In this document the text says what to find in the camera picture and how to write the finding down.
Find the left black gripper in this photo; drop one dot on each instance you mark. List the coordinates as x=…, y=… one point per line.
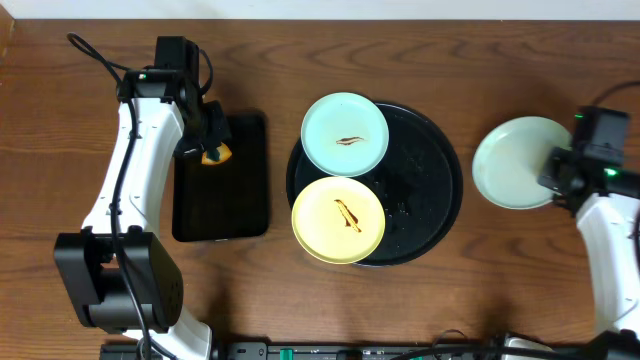
x=201, y=141

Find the yellow green scrub sponge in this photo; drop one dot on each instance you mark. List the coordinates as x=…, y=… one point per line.
x=219, y=155

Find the yellow plate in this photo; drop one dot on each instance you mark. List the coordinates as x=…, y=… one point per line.
x=338, y=220

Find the pale green plate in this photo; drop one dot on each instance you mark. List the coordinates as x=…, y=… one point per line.
x=510, y=158

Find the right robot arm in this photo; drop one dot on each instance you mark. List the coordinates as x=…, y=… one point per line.
x=590, y=182

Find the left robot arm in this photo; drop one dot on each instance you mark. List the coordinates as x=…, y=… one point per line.
x=115, y=270

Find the black rectangular tray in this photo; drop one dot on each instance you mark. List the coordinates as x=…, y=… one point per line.
x=230, y=200

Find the black round tray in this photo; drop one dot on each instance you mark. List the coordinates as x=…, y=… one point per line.
x=418, y=182

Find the light blue plate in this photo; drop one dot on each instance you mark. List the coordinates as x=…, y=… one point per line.
x=344, y=134

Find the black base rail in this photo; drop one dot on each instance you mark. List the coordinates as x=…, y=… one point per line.
x=262, y=351

